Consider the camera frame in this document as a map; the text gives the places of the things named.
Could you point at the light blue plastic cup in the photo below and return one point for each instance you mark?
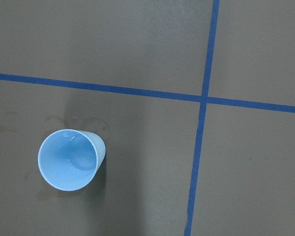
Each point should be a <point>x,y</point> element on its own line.
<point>69,159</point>

